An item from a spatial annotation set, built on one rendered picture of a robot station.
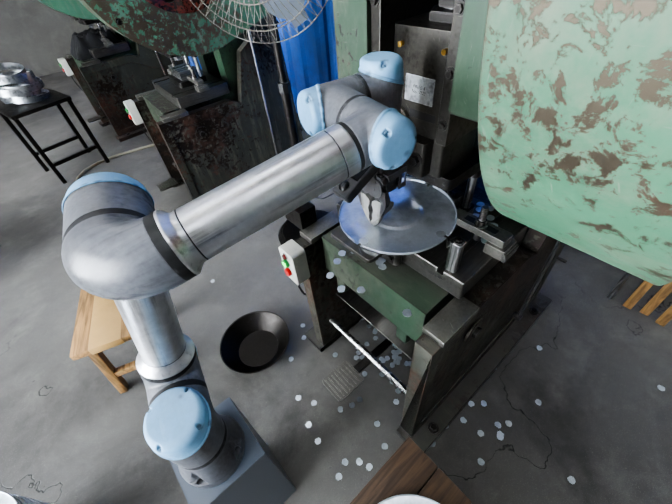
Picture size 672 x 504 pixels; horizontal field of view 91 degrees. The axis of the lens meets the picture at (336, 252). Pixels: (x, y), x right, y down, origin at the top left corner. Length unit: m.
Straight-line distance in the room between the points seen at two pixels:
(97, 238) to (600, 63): 0.48
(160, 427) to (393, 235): 0.61
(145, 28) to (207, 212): 1.44
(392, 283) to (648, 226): 0.62
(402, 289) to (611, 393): 1.03
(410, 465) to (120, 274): 0.80
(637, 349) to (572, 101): 1.62
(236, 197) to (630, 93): 0.36
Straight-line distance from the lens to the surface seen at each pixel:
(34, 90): 3.38
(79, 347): 1.51
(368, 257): 0.75
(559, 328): 1.75
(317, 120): 0.57
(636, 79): 0.27
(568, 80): 0.28
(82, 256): 0.48
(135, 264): 0.44
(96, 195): 0.55
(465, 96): 0.64
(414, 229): 0.81
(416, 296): 0.85
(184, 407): 0.77
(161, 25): 1.84
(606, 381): 1.70
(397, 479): 0.99
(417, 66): 0.75
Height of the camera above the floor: 1.32
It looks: 45 degrees down
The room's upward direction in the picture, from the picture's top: 7 degrees counter-clockwise
